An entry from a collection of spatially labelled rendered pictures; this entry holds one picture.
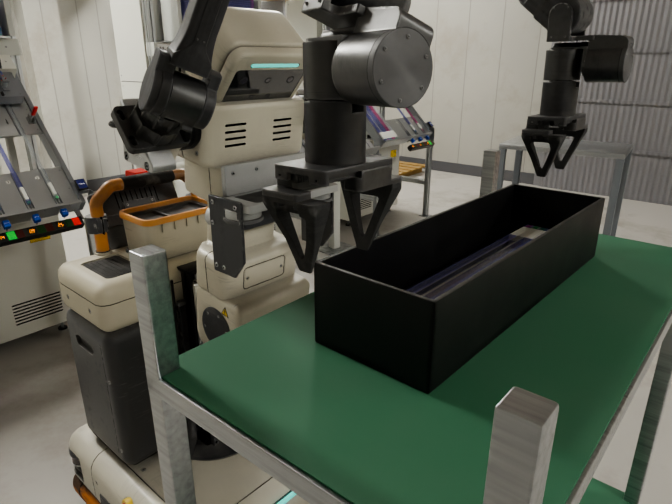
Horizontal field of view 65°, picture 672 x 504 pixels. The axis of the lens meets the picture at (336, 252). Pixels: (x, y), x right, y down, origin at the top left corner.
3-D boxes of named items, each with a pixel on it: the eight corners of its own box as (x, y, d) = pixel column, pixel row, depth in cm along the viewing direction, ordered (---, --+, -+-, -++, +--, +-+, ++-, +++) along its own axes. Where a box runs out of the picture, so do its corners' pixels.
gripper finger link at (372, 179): (401, 250, 55) (404, 161, 52) (359, 269, 50) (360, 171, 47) (351, 238, 59) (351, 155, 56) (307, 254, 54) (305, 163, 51)
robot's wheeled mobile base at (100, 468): (71, 494, 161) (56, 428, 152) (235, 400, 206) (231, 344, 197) (199, 648, 119) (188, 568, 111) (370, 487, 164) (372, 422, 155)
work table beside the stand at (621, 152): (600, 286, 317) (625, 154, 289) (486, 263, 353) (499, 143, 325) (610, 263, 352) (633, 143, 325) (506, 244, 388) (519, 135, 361)
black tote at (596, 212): (506, 236, 108) (512, 183, 104) (594, 256, 97) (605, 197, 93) (314, 342, 68) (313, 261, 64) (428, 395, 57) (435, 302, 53)
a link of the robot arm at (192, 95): (182, 103, 93) (152, 93, 90) (206, 67, 86) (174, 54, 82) (181, 146, 89) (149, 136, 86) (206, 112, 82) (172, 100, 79)
